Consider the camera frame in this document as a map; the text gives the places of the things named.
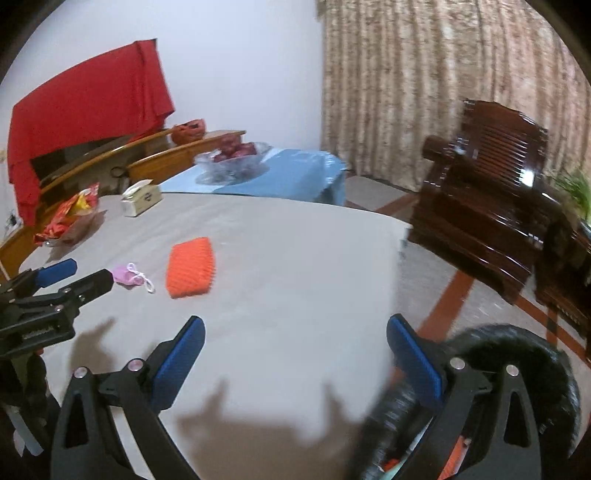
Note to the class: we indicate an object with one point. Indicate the red apples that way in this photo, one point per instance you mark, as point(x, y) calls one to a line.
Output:
point(235, 150)

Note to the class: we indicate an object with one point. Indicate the dark wooden armchair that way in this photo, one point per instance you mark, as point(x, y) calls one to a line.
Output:
point(471, 207)

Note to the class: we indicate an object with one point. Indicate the blue tablecloth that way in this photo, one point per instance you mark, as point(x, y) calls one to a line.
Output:
point(286, 175)

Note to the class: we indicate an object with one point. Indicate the glass fruit bowl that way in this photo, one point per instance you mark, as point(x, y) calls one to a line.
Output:
point(217, 173)

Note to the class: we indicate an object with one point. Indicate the tissue box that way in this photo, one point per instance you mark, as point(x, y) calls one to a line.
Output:
point(141, 201)

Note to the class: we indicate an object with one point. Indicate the red snack bag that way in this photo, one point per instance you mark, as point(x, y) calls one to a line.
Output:
point(69, 217)

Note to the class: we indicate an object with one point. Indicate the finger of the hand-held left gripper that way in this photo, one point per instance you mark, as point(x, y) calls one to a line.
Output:
point(57, 272)
point(90, 286)

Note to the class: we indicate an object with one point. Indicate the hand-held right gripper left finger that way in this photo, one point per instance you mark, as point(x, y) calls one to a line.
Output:
point(178, 360)

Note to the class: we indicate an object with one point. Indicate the dark wooden side table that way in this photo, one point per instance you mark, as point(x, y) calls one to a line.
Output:
point(563, 286)

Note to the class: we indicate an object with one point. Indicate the red cloth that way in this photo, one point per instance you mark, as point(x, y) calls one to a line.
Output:
point(83, 101)

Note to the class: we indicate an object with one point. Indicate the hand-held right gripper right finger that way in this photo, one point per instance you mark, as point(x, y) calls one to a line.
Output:
point(415, 360)

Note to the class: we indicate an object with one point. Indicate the wooden cabinet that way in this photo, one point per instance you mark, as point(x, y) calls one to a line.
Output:
point(157, 161)

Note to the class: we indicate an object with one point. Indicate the orange foam net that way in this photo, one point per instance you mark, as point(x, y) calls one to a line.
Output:
point(191, 267)

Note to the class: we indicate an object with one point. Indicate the television screen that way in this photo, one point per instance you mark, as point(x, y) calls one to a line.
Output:
point(60, 157)

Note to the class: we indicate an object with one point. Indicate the person's left forearm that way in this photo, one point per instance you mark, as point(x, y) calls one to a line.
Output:
point(27, 392)

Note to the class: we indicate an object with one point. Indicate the red mesh bag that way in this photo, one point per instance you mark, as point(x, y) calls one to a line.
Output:
point(187, 131)

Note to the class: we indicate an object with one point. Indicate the black lined trash bin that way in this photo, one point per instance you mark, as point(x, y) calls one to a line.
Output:
point(508, 341)

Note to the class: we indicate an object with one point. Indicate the potted green plant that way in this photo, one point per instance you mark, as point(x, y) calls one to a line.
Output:
point(577, 189)

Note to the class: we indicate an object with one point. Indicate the beige patterned curtain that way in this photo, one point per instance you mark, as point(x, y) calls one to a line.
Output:
point(392, 92)

